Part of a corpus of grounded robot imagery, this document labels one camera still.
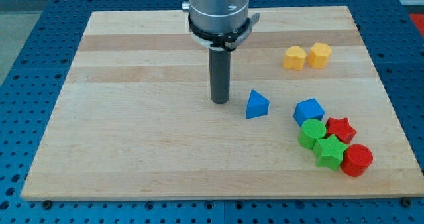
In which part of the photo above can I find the red star block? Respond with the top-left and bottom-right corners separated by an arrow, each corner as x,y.
325,117 -> 357,144

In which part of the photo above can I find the blue cube block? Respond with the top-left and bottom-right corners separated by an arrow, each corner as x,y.
293,98 -> 325,127

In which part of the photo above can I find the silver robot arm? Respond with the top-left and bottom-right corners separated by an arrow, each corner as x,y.
182,0 -> 260,104

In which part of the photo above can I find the red cylinder block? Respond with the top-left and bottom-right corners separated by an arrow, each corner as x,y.
340,144 -> 374,177

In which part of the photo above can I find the green star block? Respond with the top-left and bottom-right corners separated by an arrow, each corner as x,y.
312,135 -> 348,170

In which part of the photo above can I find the black clamp ring mount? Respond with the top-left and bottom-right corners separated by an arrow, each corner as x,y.
188,13 -> 260,51

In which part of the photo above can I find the wooden board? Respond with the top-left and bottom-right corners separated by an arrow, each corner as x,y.
21,6 -> 423,201

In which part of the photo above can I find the yellow heart block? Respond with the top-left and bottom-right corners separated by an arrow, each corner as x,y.
282,46 -> 307,71

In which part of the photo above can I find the yellow hexagon block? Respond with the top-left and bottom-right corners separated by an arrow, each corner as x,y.
307,42 -> 332,69

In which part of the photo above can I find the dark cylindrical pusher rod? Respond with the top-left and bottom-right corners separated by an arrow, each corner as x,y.
209,50 -> 231,104

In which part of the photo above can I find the green cylinder block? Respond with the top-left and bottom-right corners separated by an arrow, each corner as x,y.
297,119 -> 327,150

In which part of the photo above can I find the blue triangle block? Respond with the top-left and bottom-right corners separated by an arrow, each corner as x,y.
246,90 -> 270,119

